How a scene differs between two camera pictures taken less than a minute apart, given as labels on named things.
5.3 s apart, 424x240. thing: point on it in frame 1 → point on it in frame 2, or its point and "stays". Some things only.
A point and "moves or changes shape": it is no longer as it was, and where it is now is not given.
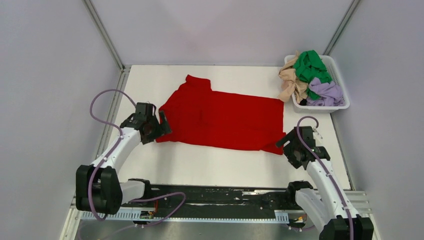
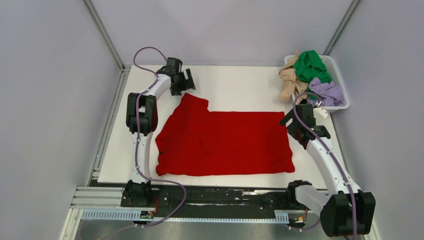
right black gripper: x=291 y=158 → x=289 y=116
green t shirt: x=309 y=66 stays
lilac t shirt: x=331 y=94 stays
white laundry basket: x=335 y=76 stays
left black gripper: x=162 y=128 → x=188 y=84
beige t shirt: x=291 y=84 stays
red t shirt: x=198 y=116 moves or changes shape
